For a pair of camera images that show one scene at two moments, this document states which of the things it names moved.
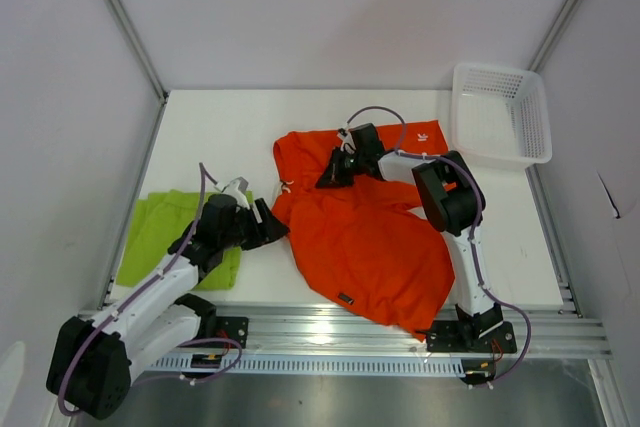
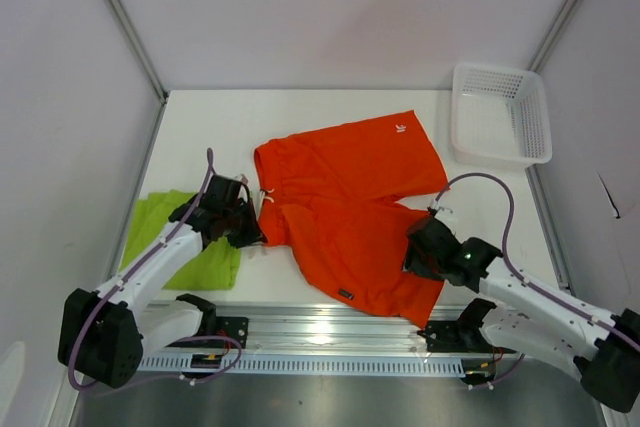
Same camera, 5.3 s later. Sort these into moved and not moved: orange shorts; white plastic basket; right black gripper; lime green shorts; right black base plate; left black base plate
Moved: orange shorts; right black gripper
Not moved: right black base plate; left black base plate; lime green shorts; white plastic basket
